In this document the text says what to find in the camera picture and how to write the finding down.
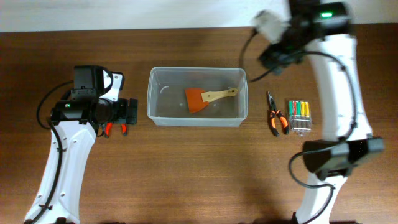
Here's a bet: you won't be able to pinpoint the orange black needle-nose pliers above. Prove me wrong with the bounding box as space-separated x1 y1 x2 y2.
267 91 289 137

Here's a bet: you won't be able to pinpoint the screwdriver set clear case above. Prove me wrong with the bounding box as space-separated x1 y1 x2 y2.
288 100 312 136

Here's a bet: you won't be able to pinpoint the orange scraper wooden handle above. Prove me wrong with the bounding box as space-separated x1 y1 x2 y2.
185 88 238 114

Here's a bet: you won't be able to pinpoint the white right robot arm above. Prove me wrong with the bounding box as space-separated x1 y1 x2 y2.
254 1 385 223

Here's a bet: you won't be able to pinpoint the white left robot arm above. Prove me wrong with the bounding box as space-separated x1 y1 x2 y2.
24 65 138 223

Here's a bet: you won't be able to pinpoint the clear plastic container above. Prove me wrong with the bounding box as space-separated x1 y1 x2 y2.
147 67 248 127

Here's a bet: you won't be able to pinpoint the red handled cutters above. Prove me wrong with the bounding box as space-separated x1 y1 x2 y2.
103 122 128 139

